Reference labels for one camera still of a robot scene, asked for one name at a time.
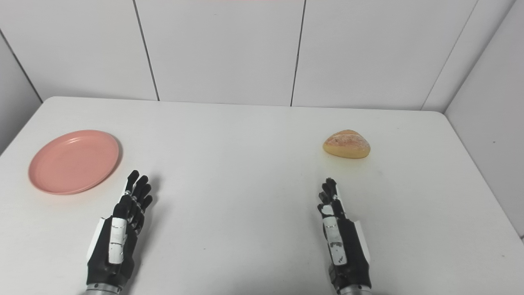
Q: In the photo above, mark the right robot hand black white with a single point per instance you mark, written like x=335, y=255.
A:
x=344, y=241

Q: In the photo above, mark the pink round plate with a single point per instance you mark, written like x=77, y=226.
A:
x=73, y=161

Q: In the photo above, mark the golden bread roll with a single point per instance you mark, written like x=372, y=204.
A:
x=347, y=144

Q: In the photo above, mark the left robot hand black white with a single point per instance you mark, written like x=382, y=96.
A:
x=123, y=229

